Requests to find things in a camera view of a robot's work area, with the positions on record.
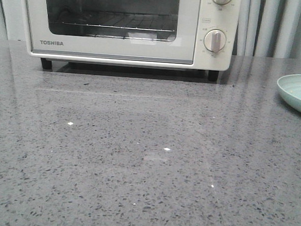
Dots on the oven glass door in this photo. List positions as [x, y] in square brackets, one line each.
[48, 38]

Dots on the light green round plate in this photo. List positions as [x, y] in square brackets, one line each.
[289, 88]

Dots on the metal wire oven rack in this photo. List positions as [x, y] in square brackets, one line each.
[152, 27]

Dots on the lower beige oven knob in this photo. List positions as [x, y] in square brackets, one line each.
[214, 40]

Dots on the white Toshiba toaster oven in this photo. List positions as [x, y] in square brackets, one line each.
[211, 16]

